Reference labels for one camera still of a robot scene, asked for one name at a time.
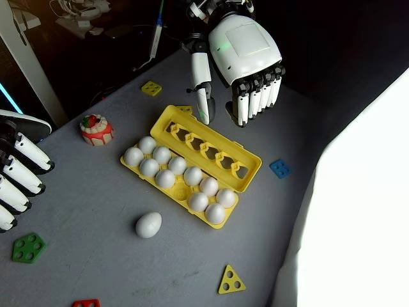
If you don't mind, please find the white device pile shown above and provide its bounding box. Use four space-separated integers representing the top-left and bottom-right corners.
49 0 111 39

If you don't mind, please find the cyan light strip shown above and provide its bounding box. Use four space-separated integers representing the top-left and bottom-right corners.
0 82 24 115

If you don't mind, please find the white cable with blue plug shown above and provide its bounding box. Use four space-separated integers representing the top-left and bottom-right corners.
132 0 166 72

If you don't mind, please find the white toy egg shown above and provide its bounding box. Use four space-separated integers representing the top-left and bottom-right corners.
183 166 204 186
152 146 173 165
123 146 145 167
155 169 176 189
199 177 220 197
215 188 237 209
167 155 188 176
135 211 163 239
137 136 158 155
204 203 226 225
187 192 210 212
139 158 160 178

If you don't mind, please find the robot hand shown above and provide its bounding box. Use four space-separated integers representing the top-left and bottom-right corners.
180 14 286 129
0 108 56 234

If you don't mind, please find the yellow triangle block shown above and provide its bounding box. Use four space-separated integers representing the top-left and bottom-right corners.
217 264 247 295

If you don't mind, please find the grey table cloth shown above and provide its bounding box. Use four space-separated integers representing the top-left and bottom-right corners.
0 47 409 307

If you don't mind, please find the yellow egg carton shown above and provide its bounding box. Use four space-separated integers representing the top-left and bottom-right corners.
120 104 263 230

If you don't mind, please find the white furniture post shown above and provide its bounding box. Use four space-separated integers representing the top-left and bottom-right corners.
0 0 70 129

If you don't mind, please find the green pentagon block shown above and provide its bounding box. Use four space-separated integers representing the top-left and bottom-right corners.
12 232 47 264

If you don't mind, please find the strawberry toy cake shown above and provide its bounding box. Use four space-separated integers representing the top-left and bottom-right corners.
79 114 115 147

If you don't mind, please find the blue square block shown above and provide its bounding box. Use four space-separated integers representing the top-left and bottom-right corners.
269 159 293 180

